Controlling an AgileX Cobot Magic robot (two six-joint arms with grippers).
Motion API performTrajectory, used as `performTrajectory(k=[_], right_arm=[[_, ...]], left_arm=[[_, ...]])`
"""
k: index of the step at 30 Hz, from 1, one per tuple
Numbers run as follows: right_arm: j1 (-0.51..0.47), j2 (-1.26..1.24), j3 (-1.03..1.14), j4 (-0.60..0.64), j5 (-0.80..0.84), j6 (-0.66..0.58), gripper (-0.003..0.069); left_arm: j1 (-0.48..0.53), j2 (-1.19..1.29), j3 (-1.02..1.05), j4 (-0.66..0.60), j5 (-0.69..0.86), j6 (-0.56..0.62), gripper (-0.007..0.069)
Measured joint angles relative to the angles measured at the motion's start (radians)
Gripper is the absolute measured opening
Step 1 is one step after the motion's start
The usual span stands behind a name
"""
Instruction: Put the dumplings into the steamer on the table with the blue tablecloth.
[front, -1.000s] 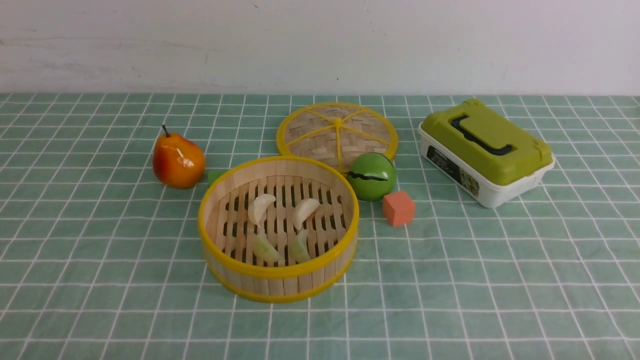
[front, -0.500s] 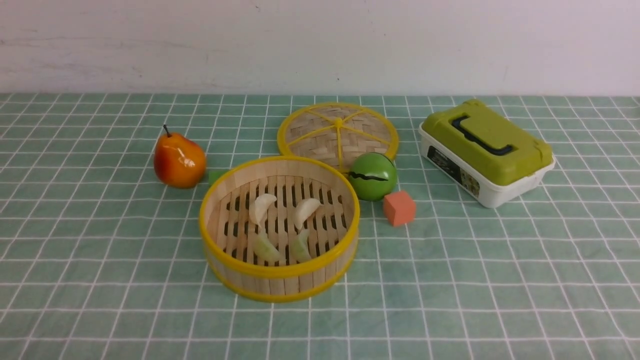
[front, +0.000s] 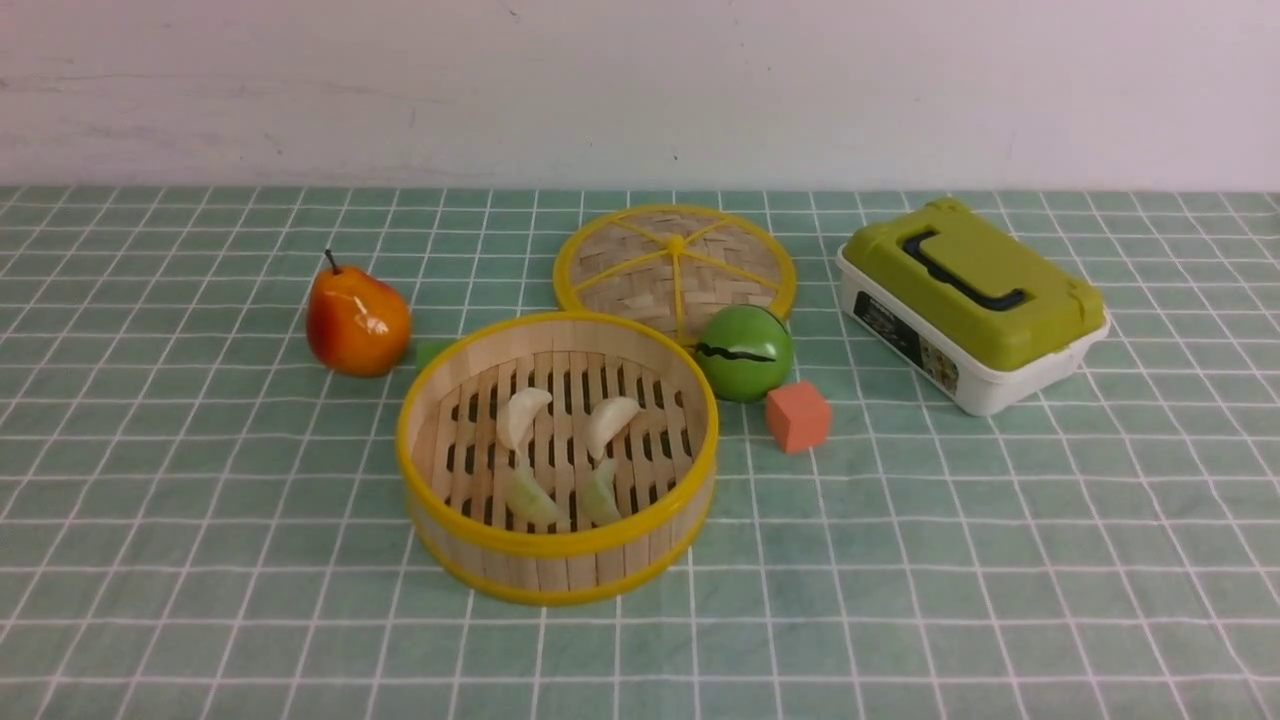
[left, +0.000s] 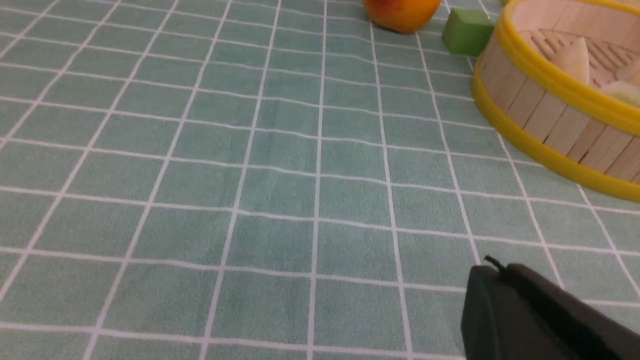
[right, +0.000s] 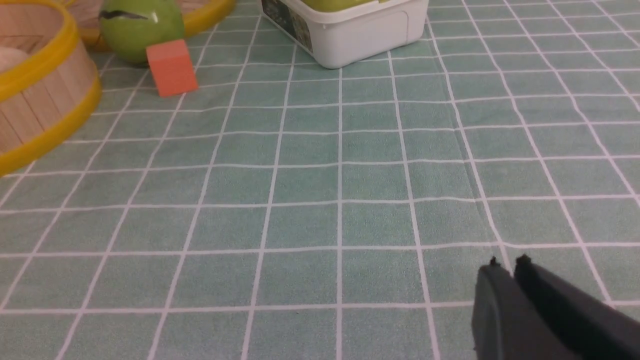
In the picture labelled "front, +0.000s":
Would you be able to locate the orange red toy pear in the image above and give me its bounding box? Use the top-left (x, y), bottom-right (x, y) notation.
top-left (305, 249), bottom-right (412, 378)

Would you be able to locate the small green cube block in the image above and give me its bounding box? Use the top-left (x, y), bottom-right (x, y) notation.
top-left (415, 340), bottom-right (454, 373)

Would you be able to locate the green toy ball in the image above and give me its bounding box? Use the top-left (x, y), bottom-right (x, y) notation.
top-left (692, 304), bottom-right (794, 404)

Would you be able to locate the woven bamboo steamer lid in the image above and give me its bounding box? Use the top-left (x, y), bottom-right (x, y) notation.
top-left (552, 205), bottom-right (797, 346)

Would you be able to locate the green checkered tablecloth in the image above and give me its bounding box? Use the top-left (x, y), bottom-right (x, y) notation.
top-left (1, 186), bottom-right (1279, 719)

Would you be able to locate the green lidded white box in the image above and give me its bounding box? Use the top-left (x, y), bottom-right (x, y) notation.
top-left (835, 199), bottom-right (1111, 416)

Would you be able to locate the bamboo steamer tray yellow rim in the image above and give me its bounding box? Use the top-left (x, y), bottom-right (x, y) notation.
top-left (396, 313), bottom-right (719, 606)

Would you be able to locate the orange pink cube block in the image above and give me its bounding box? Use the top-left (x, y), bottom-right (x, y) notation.
top-left (764, 380), bottom-right (832, 455)

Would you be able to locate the green dumpling bottom edge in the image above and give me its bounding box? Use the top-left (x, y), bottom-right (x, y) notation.
top-left (579, 457), bottom-right (622, 527)

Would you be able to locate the white dumpling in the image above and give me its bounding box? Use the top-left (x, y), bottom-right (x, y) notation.
top-left (495, 387), bottom-right (553, 455)
top-left (585, 396), bottom-right (641, 461)

